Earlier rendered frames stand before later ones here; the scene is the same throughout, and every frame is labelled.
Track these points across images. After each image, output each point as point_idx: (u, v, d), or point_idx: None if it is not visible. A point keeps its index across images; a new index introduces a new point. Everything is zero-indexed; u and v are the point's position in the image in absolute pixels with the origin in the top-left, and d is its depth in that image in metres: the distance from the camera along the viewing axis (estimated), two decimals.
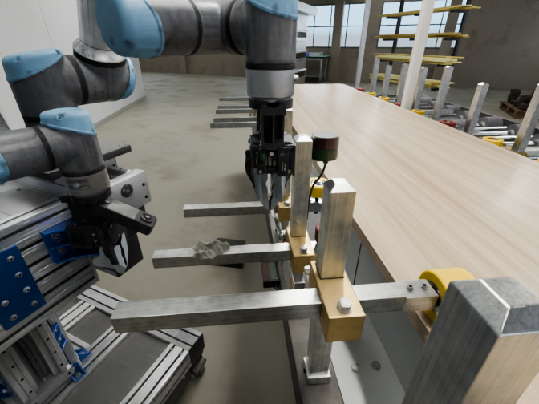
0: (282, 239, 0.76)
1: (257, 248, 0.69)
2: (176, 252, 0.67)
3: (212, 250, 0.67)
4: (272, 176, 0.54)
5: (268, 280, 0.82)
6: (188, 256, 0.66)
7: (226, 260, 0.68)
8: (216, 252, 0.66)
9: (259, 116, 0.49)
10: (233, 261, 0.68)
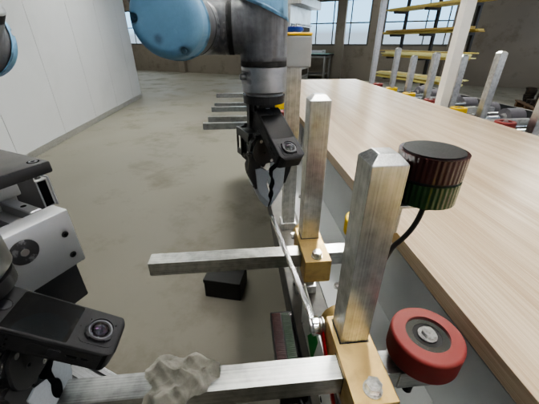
0: (318, 326, 0.41)
1: (274, 371, 0.35)
2: (110, 386, 0.33)
3: (184, 385, 0.32)
4: (265, 172, 0.56)
5: None
6: (132, 398, 0.32)
7: (212, 401, 0.34)
8: (191, 391, 0.32)
9: (275, 112, 0.52)
10: (226, 401, 0.34)
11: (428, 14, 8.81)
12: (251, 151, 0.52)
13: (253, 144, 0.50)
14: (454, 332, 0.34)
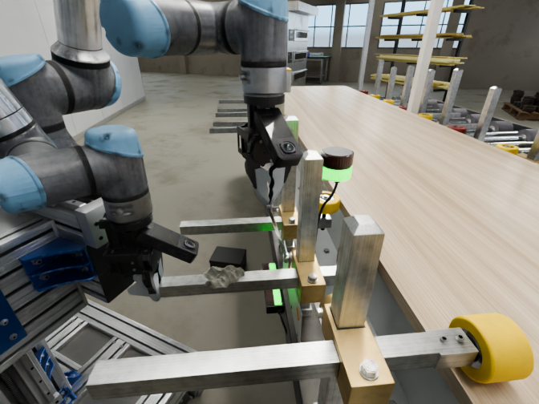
0: (288, 262, 0.69)
1: (274, 273, 0.62)
2: (185, 280, 0.61)
3: (226, 277, 0.60)
4: (265, 172, 0.56)
5: (272, 306, 0.75)
6: (199, 284, 0.60)
7: (241, 288, 0.61)
8: (229, 280, 0.60)
9: (275, 112, 0.52)
10: (248, 289, 0.62)
11: (423, 18, 9.08)
12: (251, 151, 0.52)
13: (253, 144, 0.50)
14: None
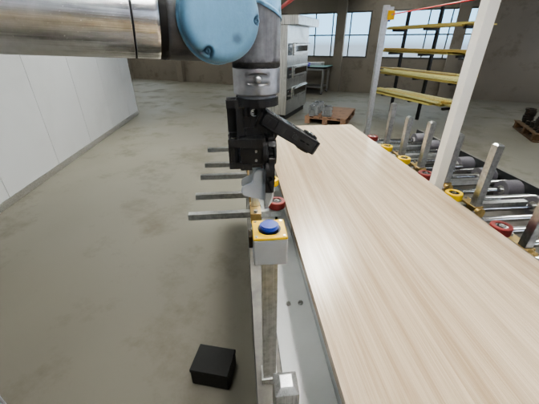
0: None
1: None
2: None
3: None
4: (264, 175, 0.55)
5: None
6: None
7: None
8: None
9: None
10: None
11: None
12: (268, 156, 0.50)
13: (274, 147, 0.49)
14: None
